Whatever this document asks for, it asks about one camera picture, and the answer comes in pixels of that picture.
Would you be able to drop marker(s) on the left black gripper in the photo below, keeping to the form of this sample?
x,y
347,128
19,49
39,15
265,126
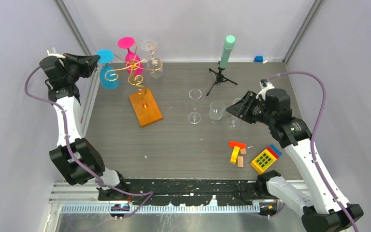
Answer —
x,y
87,69

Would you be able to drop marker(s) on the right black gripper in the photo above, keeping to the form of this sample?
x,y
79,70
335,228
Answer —
x,y
238,109

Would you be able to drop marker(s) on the clear round wine glass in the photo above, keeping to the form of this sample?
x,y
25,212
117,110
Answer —
x,y
233,122

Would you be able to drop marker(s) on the clear tumbler wine glass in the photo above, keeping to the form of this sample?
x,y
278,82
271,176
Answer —
x,y
216,111

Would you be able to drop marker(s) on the blue wine glass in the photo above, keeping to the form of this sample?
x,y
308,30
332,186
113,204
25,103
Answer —
x,y
108,76

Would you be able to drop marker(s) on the pink wine glass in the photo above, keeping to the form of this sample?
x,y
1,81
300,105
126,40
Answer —
x,y
131,57

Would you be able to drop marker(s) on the clear champagne flute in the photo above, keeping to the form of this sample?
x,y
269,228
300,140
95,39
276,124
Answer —
x,y
195,96

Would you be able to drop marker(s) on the clear frosted wine glass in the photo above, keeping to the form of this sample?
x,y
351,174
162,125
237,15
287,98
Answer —
x,y
153,64

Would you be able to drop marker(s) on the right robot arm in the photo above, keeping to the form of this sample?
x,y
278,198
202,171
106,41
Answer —
x,y
324,208

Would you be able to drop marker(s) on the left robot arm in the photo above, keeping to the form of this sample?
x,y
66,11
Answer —
x,y
74,156

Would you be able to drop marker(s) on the orange wooden rack base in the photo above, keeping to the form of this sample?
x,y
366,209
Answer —
x,y
145,107

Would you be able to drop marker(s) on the orange toy block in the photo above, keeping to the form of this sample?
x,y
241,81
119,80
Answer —
x,y
237,144

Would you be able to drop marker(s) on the blue toy brick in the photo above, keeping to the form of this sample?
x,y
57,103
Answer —
x,y
276,149

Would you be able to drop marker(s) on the tan wooden block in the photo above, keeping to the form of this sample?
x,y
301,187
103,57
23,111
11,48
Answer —
x,y
240,162

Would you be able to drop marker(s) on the small blue block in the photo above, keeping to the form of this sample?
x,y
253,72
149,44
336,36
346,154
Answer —
x,y
258,59

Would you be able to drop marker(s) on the yellow toy calculator block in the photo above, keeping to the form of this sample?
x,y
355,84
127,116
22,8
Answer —
x,y
263,161

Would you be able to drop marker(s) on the red toy brick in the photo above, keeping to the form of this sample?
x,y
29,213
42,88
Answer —
x,y
273,152

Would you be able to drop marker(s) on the green microphone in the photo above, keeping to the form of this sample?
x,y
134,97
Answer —
x,y
228,46

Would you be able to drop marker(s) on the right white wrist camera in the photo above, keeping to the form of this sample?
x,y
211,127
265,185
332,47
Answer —
x,y
265,86

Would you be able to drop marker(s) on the gold wire glass rack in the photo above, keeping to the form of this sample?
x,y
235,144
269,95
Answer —
x,y
132,79

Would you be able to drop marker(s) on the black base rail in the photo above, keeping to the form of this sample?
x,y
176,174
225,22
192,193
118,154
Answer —
x,y
166,196

